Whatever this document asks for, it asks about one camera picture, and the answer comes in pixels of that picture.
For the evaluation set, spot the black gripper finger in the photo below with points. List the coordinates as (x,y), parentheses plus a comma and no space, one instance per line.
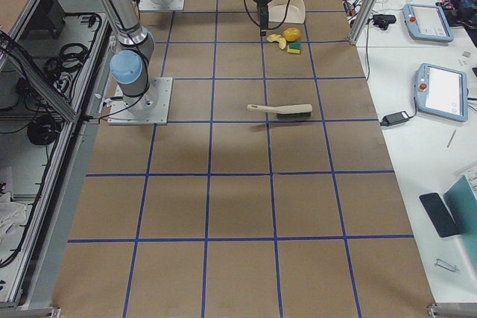
(263,14)

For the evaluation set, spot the beige dustpan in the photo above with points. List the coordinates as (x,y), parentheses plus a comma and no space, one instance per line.
(296,11)

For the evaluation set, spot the yellow toy potato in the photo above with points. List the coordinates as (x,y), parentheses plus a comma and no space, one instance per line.
(291,34)

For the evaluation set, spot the toy croissant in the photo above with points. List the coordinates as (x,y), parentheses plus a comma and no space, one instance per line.
(279,39)

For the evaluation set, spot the green yellow sponge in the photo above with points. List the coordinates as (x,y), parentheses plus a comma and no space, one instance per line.
(294,48)

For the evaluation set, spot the beige hand brush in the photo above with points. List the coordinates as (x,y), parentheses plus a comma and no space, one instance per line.
(284,112)

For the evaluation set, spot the black webcam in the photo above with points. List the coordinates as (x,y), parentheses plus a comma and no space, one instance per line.
(382,21)

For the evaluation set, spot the far teach pendant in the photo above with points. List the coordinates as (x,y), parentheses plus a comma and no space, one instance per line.
(426,22)

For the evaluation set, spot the teach pendant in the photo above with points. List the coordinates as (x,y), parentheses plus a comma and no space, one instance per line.
(441,92)
(426,22)

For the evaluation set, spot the black power adapter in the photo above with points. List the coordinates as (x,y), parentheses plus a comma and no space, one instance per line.
(395,118)

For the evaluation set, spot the near teach pendant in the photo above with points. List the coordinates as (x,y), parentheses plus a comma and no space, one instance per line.
(441,92)

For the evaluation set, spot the teal notebook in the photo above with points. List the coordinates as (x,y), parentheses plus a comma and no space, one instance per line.
(461,201)

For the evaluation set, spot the black smartphone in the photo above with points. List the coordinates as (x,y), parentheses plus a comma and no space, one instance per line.
(439,215)

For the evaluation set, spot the white crumpled cloth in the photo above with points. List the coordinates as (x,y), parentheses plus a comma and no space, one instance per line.
(13,214)

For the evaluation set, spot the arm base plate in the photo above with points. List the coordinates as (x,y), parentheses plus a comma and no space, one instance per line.
(158,6)
(151,109)

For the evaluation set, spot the aluminium frame post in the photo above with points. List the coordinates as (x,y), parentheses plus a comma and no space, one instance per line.
(367,1)

